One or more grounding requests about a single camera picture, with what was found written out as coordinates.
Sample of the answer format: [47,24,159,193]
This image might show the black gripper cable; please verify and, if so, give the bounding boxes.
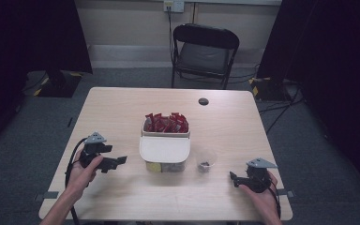
[267,182,283,219]
[64,137,88,225]

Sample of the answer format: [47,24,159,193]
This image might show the clear plastic cup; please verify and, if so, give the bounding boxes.
[195,149,218,173]

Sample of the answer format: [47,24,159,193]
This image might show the pile of red packets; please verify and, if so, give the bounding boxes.
[143,112,190,134]

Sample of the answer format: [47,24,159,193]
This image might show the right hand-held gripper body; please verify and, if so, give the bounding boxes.
[245,157,278,194]

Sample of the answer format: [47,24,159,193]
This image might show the black folding chair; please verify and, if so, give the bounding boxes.
[170,22,241,91]

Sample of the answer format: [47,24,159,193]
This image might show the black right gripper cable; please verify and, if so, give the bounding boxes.
[267,182,283,219]

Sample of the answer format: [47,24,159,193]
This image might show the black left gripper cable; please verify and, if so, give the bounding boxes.
[64,137,88,225]

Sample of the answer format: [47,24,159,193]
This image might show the black wall cable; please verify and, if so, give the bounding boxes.
[167,6,175,65]

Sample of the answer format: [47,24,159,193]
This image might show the white wall outlet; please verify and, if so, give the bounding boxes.
[163,0,186,14]

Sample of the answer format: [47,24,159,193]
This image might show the black floor cables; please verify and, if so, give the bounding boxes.
[257,83,308,136]

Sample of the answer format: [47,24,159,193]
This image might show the person's right hand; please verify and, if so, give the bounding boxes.
[240,171,281,218]

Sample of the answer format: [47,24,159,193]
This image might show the white storage box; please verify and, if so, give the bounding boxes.
[138,119,192,173]

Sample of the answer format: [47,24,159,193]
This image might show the black curtain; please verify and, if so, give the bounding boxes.
[255,0,360,199]
[0,0,94,158]

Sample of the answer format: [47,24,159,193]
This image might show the yellow packet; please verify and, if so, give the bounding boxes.
[145,161,163,173]

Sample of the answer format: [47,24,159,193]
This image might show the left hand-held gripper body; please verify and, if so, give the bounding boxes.
[79,131,108,173]

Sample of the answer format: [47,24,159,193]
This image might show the black stand base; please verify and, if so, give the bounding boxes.
[248,76,295,102]
[32,69,84,98]

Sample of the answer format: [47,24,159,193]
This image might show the grey table bracket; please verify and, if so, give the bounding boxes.
[276,188,296,199]
[34,190,60,202]

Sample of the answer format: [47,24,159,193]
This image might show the person's left hand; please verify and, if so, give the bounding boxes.
[66,149,105,195]

